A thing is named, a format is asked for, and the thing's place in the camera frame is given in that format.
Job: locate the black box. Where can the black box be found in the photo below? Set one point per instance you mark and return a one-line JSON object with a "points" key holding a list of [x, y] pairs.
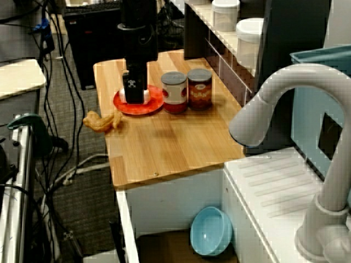
{"points": [[90, 49]]}

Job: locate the white toy kitchen cabinet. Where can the white toy kitchen cabinet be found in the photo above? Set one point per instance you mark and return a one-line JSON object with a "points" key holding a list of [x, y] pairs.
{"points": [[170, 202]]}

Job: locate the aluminium frame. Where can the aluminium frame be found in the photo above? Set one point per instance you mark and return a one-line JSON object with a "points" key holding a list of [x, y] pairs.
{"points": [[23, 191]]}

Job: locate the white desk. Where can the white desk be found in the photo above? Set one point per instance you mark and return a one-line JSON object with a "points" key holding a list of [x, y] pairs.
{"points": [[19, 76]]}

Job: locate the red plate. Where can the red plate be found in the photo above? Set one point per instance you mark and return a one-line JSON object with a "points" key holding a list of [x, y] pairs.
{"points": [[153, 105]]}

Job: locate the light blue bowl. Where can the light blue bowl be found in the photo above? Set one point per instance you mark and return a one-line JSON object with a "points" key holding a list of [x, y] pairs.
{"points": [[211, 233]]}

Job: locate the large white plastic jar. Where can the large white plastic jar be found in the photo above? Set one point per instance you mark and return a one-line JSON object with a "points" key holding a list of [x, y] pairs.
{"points": [[248, 41]]}

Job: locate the dark grey post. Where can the dark grey post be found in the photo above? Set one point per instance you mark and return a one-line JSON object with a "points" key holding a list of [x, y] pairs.
{"points": [[296, 33]]}

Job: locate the toy chicken wing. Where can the toy chicken wing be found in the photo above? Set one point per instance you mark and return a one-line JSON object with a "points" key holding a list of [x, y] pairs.
{"points": [[101, 123]]}

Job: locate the teal plastic bin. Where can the teal plastic bin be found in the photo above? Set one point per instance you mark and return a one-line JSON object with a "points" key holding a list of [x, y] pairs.
{"points": [[304, 109]]}

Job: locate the dark tiled backsplash with shelf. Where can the dark tiled backsplash with shelf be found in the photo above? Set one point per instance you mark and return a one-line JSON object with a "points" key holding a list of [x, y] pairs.
{"points": [[219, 65]]}

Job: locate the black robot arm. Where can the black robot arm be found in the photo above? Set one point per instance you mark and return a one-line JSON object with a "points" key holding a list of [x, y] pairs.
{"points": [[137, 33]]}

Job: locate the tomato can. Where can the tomato can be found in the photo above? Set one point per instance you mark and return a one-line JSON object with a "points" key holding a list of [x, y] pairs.
{"points": [[174, 96]]}

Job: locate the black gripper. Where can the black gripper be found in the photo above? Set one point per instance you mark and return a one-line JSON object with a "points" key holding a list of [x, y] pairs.
{"points": [[137, 66]]}

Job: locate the beans can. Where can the beans can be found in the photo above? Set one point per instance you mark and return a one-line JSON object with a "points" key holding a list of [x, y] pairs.
{"points": [[199, 93]]}

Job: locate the small white plastic jar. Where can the small white plastic jar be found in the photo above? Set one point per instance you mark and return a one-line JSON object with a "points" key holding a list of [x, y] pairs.
{"points": [[225, 16]]}

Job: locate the grey toy faucet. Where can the grey toy faucet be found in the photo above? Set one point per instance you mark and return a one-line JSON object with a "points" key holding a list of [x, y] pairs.
{"points": [[310, 79]]}

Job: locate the blue tape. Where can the blue tape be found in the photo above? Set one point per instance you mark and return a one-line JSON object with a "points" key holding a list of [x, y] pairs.
{"points": [[41, 27]]}

